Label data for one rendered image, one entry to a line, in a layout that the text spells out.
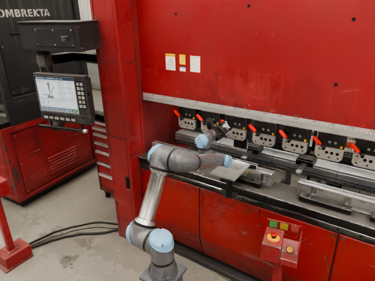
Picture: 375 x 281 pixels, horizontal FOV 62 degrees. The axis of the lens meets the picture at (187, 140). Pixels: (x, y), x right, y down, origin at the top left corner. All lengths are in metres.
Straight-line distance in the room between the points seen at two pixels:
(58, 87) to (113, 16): 0.63
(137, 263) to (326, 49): 2.19
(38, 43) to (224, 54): 1.30
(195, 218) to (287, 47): 1.44
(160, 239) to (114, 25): 1.48
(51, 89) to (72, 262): 1.50
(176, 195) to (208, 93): 0.88
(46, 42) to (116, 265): 1.86
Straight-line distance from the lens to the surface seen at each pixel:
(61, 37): 2.36
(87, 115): 2.35
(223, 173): 2.09
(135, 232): 1.64
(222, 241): 2.53
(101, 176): 3.63
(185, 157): 1.52
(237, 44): 2.03
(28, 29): 2.55
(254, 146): 2.43
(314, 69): 1.89
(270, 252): 1.94
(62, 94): 2.43
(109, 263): 2.96
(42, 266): 3.13
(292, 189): 2.24
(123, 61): 2.37
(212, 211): 2.41
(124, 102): 2.41
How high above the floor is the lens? 2.01
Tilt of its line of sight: 23 degrees down
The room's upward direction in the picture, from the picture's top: 1 degrees counter-clockwise
